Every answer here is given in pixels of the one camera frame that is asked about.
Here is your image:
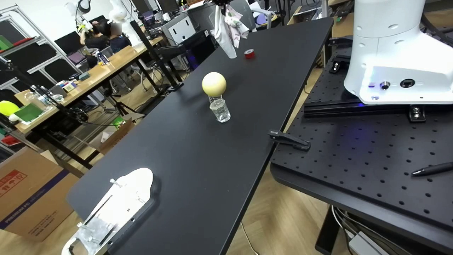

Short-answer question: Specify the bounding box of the white power adapter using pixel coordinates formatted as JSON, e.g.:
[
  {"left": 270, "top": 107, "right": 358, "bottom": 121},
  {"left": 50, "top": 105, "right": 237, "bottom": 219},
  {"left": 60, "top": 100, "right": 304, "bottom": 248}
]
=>
[{"left": 348, "top": 231, "right": 389, "bottom": 255}]

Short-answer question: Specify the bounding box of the yellow ball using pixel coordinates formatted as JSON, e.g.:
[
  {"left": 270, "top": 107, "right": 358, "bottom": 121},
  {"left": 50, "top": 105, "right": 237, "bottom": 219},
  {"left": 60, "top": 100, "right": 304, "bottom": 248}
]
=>
[{"left": 200, "top": 73, "right": 226, "bottom": 97}]

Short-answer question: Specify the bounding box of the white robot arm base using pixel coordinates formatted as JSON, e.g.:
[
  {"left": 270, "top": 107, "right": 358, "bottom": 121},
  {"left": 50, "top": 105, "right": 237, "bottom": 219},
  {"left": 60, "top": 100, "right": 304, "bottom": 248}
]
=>
[{"left": 343, "top": 0, "right": 453, "bottom": 105}]

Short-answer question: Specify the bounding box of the clear plastic cup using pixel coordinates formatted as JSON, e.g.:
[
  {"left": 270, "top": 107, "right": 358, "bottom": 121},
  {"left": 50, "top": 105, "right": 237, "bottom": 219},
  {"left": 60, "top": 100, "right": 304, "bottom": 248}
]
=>
[{"left": 209, "top": 98, "right": 230, "bottom": 124}]

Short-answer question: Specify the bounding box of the cardboard box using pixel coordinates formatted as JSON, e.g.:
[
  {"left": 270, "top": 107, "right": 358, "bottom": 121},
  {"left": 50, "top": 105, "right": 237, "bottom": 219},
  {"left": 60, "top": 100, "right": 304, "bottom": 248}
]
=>
[{"left": 0, "top": 148, "right": 77, "bottom": 241}]

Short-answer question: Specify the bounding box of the wooden desk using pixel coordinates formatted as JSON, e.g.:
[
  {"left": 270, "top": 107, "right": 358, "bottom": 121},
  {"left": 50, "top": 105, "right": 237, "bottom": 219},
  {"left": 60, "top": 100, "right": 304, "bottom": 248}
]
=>
[{"left": 12, "top": 34, "right": 164, "bottom": 136}]

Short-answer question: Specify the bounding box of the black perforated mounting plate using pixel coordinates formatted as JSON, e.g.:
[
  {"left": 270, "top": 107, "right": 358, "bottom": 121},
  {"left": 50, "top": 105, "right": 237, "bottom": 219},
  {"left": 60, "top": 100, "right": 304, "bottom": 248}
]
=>
[{"left": 271, "top": 49, "right": 453, "bottom": 255}]

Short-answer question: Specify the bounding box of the red tape roll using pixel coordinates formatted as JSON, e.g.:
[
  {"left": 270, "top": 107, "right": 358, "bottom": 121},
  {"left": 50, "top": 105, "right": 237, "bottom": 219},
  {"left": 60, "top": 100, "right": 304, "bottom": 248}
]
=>
[{"left": 243, "top": 49, "right": 256, "bottom": 61}]

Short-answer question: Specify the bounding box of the white cloth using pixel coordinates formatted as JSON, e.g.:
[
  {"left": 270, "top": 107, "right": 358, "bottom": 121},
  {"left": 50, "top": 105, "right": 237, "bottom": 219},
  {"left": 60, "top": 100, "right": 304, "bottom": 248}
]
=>
[{"left": 210, "top": 0, "right": 249, "bottom": 60}]

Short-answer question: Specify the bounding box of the black pen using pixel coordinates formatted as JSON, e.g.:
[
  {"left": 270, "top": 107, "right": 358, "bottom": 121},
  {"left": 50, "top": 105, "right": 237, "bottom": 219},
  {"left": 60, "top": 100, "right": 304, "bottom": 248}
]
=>
[{"left": 411, "top": 162, "right": 453, "bottom": 177}]

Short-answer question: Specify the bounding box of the black clamp handle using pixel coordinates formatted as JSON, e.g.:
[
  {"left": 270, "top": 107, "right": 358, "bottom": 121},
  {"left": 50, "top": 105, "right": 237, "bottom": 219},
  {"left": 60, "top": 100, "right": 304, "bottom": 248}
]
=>
[{"left": 268, "top": 131, "right": 311, "bottom": 152}]

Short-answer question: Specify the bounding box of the seated person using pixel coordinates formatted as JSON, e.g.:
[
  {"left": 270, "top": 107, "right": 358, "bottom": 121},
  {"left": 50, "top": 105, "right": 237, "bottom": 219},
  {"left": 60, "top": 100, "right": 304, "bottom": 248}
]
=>
[{"left": 79, "top": 20, "right": 130, "bottom": 53}]

